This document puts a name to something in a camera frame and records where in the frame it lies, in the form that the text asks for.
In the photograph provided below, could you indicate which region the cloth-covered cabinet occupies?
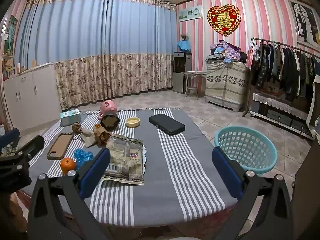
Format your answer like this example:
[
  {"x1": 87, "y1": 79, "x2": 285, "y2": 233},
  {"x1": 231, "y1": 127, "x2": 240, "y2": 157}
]
[{"x1": 205, "y1": 60, "x2": 250, "y2": 112}]

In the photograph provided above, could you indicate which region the blue crumpled plastic bag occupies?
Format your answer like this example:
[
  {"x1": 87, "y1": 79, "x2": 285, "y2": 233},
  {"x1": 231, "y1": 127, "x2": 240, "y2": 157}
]
[{"x1": 74, "y1": 148, "x2": 94, "y2": 170}]

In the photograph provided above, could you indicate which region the pink white hanging bag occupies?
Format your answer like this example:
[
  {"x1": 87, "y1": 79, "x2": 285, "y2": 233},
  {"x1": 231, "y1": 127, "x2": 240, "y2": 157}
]
[{"x1": 246, "y1": 41, "x2": 259, "y2": 68}]

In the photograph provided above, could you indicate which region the grey water dispenser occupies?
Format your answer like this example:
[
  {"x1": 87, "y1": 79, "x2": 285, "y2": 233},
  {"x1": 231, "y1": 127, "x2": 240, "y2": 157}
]
[{"x1": 172, "y1": 52, "x2": 193, "y2": 94}]

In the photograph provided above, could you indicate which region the brown phone case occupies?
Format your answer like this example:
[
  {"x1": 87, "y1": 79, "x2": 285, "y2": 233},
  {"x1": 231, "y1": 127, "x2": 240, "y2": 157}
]
[{"x1": 47, "y1": 132, "x2": 74, "y2": 160}]

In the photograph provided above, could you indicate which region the black round dish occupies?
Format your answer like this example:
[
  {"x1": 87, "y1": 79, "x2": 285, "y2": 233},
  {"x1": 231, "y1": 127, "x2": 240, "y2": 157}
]
[{"x1": 101, "y1": 114, "x2": 120, "y2": 132}]

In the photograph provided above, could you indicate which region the white low cabinet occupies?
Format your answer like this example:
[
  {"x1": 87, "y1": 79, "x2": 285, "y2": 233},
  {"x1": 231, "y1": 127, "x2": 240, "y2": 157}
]
[{"x1": 2, "y1": 62, "x2": 63, "y2": 133}]

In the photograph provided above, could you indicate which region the orange fruit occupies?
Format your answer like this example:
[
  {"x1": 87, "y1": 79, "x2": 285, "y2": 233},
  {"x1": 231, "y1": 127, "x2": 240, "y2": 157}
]
[{"x1": 60, "y1": 157, "x2": 76, "y2": 175}]

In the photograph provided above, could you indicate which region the black and white wall poster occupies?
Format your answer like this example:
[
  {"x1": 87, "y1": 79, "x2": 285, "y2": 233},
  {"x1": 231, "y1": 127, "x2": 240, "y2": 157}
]
[{"x1": 290, "y1": 0, "x2": 320, "y2": 47}]

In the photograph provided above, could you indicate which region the large crinkled snack packet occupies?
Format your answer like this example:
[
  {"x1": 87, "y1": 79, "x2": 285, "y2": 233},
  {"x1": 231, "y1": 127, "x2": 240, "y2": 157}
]
[{"x1": 101, "y1": 134, "x2": 148, "y2": 186}]

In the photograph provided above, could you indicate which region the green wall poster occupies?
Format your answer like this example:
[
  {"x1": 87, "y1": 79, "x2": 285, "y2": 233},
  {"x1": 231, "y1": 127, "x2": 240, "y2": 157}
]
[{"x1": 2, "y1": 15, "x2": 19, "y2": 63}]

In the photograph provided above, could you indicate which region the pile of folded clothes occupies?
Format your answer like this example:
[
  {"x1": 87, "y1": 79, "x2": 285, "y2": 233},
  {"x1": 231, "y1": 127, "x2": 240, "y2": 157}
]
[{"x1": 206, "y1": 40, "x2": 248, "y2": 63}]

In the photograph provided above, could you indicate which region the teal plastic basket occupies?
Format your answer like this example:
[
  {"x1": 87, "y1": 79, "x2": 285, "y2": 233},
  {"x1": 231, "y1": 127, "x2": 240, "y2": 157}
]
[{"x1": 214, "y1": 126, "x2": 278, "y2": 175}]

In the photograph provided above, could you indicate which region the orange snack wrapper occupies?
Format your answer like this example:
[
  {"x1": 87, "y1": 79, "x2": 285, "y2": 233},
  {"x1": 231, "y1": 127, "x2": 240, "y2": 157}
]
[{"x1": 93, "y1": 124, "x2": 111, "y2": 147}]

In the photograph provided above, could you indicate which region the pink pig-shaped pot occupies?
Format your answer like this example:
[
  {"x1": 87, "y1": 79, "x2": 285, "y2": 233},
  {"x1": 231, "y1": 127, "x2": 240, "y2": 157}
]
[{"x1": 98, "y1": 99, "x2": 118, "y2": 120}]

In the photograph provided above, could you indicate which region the row of hanging clothes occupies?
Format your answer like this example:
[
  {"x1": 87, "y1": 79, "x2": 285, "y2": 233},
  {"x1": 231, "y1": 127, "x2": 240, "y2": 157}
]
[{"x1": 250, "y1": 41, "x2": 320, "y2": 103}]

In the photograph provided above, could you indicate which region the blue and floral curtain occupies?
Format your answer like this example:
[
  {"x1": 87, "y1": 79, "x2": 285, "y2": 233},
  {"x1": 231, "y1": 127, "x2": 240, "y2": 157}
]
[{"x1": 15, "y1": 0, "x2": 178, "y2": 110}]

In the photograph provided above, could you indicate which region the grey white striped blanket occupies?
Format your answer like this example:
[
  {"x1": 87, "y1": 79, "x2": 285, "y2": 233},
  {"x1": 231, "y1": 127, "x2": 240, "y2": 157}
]
[{"x1": 27, "y1": 107, "x2": 240, "y2": 227}]

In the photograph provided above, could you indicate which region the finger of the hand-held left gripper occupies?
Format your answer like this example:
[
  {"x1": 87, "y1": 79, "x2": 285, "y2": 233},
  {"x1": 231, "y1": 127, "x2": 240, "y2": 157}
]
[
  {"x1": 0, "y1": 135, "x2": 45, "y2": 193},
  {"x1": 0, "y1": 128, "x2": 21, "y2": 153}
]

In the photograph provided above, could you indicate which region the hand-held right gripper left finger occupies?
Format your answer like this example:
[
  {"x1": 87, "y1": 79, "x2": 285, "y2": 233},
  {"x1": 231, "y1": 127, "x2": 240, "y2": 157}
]
[{"x1": 27, "y1": 147, "x2": 118, "y2": 240}]

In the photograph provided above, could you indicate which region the teal tissue box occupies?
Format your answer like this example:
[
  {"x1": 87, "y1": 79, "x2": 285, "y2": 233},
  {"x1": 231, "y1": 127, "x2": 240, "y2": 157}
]
[{"x1": 60, "y1": 109, "x2": 81, "y2": 127}]

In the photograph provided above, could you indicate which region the lace-covered low shelf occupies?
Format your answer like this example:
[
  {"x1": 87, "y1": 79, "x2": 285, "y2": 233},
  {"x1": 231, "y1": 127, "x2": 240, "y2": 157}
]
[{"x1": 250, "y1": 92, "x2": 315, "y2": 140}]

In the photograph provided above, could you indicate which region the red heart wall decoration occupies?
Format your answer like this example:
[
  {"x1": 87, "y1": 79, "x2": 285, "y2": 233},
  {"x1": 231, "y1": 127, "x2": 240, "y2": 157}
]
[{"x1": 207, "y1": 4, "x2": 242, "y2": 37}]

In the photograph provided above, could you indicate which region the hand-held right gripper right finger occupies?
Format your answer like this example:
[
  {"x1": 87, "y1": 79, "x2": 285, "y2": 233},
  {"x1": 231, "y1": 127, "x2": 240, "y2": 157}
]
[{"x1": 212, "y1": 146, "x2": 295, "y2": 240}]

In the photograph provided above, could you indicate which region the black rectangular case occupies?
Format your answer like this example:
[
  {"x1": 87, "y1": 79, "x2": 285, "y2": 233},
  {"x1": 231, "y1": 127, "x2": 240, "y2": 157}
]
[{"x1": 149, "y1": 114, "x2": 185, "y2": 136}]

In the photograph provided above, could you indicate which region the long framed wall picture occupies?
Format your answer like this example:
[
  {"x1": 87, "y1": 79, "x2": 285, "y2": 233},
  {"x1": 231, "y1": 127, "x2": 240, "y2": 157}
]
[{"x1": 178, "y1": 5, "x2": 202, "y2": 22}]

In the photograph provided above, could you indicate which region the yellow bowl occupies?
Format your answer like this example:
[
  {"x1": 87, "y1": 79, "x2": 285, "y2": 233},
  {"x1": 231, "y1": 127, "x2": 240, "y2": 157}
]
[{"x1": 125, "y1": 117, "x2": 141, "y2": 128}]

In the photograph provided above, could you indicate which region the metal clothes rack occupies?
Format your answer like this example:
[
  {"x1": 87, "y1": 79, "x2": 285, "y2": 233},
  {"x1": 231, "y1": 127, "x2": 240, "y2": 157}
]
[{"x1": 251, "y1": 37, "x2": 320, "y2": 62}]

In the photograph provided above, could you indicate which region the beige drawstring cloth bag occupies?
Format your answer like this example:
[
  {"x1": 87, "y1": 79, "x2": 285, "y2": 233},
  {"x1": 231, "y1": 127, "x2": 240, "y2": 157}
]
[{"x1": 79, "y1": 127, "x2": 97, "y2": 148}]

